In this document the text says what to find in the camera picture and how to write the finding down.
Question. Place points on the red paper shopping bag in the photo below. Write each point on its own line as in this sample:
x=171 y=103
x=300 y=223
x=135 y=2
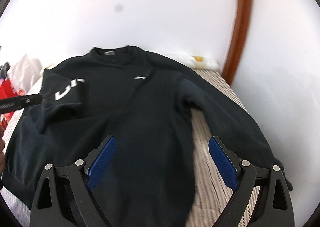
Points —
x=7 y=91

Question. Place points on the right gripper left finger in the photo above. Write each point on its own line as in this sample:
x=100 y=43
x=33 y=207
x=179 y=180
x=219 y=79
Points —
x=64 y=195

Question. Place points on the black long-sleeve sweatshirt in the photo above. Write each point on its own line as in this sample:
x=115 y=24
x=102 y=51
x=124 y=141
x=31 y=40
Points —
x=144 y=100

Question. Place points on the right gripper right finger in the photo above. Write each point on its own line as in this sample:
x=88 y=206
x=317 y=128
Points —
x=273 y=206

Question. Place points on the striped beige mattress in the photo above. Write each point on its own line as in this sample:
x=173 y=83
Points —
x=211 y=194

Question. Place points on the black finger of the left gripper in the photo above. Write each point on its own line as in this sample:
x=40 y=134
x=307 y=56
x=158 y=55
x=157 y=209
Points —
x=20 y=102

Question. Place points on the brown wooden bed frame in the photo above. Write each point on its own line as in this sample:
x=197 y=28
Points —
x=241 y=27

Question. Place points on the person's left hand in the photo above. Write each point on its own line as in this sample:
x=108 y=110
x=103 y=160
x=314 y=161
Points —
x=2 y=155

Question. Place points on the white Miniso paper bag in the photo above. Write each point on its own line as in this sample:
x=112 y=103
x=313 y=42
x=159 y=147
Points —
x=25 y=73

